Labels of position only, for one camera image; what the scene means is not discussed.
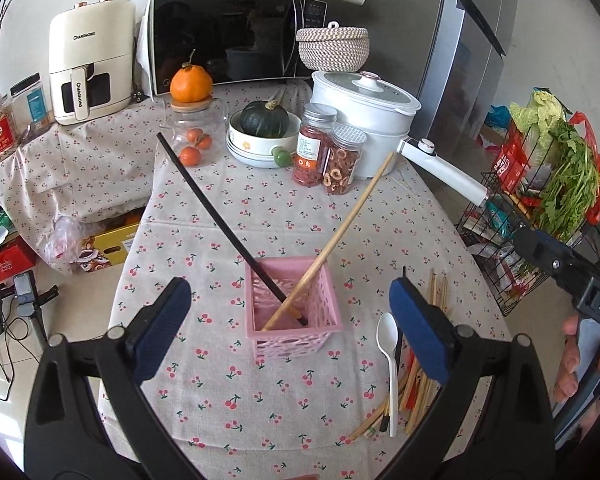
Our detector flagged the black cable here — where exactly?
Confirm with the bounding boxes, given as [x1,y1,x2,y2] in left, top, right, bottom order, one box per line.
[0,305,46,401]

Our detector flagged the blue label jar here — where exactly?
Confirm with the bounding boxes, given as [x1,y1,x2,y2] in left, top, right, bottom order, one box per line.
[10,72,56,138]

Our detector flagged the dark green pumpkin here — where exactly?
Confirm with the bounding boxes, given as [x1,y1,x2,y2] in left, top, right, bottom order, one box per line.
[239,100,290,138]

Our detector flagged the long wooden chopstick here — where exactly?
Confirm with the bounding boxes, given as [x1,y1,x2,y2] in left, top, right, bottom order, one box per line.
[260,151,397,332]

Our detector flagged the white plastic spoon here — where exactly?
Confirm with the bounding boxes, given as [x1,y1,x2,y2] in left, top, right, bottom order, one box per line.
[376,312,400,437]

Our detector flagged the red label jar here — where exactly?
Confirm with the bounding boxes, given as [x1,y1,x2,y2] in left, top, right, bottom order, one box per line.
[0,95,23,161]

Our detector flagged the pink perforated utensil basket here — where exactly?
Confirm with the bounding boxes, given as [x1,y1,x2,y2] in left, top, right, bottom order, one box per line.
[244,256,343,361]

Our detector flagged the plastic jar of red snacks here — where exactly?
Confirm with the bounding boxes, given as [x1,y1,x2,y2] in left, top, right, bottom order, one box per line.
[292,103,338,187]

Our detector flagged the plastic jar of dried rings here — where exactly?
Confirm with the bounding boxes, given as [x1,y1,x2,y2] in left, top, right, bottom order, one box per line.
[322,124,367,196]

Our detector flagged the cream air fryer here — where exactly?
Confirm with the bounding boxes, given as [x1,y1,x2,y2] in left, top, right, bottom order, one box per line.
[48,0,137,126]

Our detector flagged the large orange with stem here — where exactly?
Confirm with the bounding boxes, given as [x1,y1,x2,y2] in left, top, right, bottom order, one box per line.
[170,49,214,103]

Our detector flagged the white pot lid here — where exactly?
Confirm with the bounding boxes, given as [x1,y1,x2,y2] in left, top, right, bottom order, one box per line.
[312,71,422,116]

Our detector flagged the white electric pot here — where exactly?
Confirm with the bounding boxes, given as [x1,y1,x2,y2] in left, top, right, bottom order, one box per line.
[311,70,490,207]

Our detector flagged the glass jar with wooden lid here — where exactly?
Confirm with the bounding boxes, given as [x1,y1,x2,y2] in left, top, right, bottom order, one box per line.
[165,96,230,168]

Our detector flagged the black wire rack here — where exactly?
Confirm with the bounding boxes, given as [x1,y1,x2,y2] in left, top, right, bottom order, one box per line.
[455,125,600,318]

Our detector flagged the black microwave oven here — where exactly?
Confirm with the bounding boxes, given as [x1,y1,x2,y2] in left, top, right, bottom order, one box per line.
[146,0,329,98]

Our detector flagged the grey refrigerator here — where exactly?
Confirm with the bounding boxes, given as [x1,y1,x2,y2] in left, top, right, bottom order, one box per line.
[370,0,521,161]

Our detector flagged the long black chopstick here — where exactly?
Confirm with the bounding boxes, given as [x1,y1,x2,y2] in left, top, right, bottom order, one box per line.
[156,132,308,326]

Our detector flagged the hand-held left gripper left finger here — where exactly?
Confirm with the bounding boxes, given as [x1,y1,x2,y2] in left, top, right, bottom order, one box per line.
[24,276,201,480]

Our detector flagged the woven rope basket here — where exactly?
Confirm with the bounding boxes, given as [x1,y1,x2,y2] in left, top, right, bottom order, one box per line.
[296,21,371,72]

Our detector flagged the clear plastic bag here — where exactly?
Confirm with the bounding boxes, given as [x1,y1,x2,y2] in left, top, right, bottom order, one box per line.
[42,212,88,273]

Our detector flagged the cherry print tablecloth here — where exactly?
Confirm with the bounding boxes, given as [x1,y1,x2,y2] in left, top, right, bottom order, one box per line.
[97,80,513,480]
[0,95,161,276]

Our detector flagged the leafy green herbs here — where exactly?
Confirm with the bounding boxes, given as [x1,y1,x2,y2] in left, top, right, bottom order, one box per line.
[532,120,600,243]

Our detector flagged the yellow cardboard box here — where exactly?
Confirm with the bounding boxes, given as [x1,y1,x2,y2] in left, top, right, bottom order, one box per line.
[77,222,141,273]

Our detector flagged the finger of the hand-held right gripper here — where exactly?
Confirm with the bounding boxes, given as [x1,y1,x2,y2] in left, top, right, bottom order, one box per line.
[512,227,598,293]

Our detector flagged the blue plastic bag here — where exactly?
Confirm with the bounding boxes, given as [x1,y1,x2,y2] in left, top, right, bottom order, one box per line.
[484,105,511,131]

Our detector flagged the napa cabbage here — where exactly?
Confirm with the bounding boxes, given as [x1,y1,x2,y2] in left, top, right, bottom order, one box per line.
[509,89,568,151]

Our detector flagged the group of wooden chopsticks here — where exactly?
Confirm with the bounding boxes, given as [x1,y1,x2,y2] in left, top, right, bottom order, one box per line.
[347,266,451,443]

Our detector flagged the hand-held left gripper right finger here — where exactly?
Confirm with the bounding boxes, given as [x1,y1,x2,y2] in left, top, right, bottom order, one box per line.
[380,276,556,480]

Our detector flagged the person's right hand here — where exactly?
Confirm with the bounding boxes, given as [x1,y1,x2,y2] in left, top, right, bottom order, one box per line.
[551,314,590,405]

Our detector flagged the red snack packet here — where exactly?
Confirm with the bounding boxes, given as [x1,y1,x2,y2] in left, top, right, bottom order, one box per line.
[491,130,531,191]

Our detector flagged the red box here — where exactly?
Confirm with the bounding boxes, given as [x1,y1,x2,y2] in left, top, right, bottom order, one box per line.
[0,237,38,281]

